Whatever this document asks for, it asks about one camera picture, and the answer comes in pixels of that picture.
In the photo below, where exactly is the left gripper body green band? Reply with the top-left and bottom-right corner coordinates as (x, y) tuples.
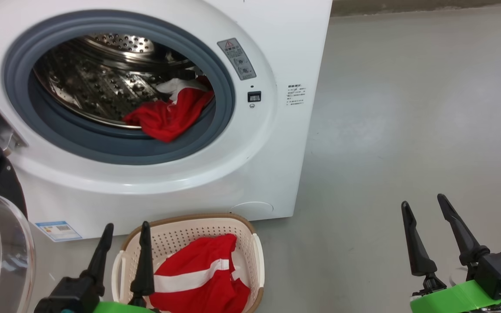
(93, 301), (155, 313)

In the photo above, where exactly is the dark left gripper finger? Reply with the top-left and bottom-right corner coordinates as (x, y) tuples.
(130, 221), (155, 307)
(81, 223), (114, 300)

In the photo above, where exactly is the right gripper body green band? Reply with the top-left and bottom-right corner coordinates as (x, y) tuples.
(411, 275), (501, 313)

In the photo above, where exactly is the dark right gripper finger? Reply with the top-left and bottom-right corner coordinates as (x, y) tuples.
(401, 201), (438, 276)
(437, 193), (490, 266)

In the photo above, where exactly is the red garment with white stripe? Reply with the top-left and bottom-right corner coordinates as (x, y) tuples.
(148, 234), (251, 313)

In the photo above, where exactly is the red garment with white collar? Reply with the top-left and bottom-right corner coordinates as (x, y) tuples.
(122, 77), (215, 143)

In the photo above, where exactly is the cream perforated laundry basket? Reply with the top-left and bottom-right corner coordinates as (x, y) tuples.
(111, 213), (265, 313)

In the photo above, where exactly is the white front-load washing machine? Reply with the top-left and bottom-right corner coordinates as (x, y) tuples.
(0, 0), (333, 240)

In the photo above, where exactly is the grey rubber door gasket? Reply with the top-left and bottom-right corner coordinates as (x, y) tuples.
(3, 11), (236, 166)

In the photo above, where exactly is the blue energy label sticker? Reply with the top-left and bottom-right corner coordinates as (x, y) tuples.
(35, 221), (83, 243)

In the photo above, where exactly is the round white filter cover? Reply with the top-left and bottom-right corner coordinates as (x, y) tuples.
(230, 201), (274, 220)

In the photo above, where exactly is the perforated steel washer drum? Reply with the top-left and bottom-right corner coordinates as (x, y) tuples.
(33, 34), (210, 129)

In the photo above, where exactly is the grey warning sticker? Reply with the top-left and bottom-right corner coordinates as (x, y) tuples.
(217, 38), (257, 81)

